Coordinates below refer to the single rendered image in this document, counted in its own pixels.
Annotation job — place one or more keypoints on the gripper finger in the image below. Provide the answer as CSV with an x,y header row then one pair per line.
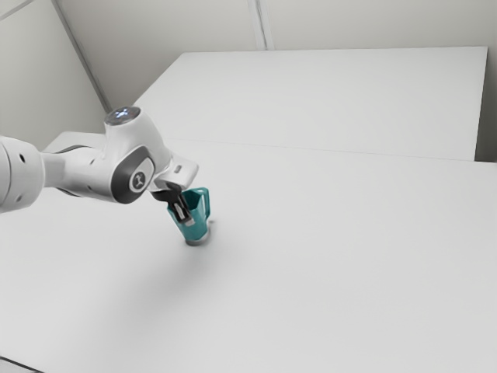
x,y
181,211

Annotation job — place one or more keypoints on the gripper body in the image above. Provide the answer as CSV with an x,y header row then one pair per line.
x,y
166,194

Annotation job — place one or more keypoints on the teal faceted mug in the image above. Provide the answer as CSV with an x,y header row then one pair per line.
x,y
196,221

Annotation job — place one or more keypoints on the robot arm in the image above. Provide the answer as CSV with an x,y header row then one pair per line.
x,y
128,155

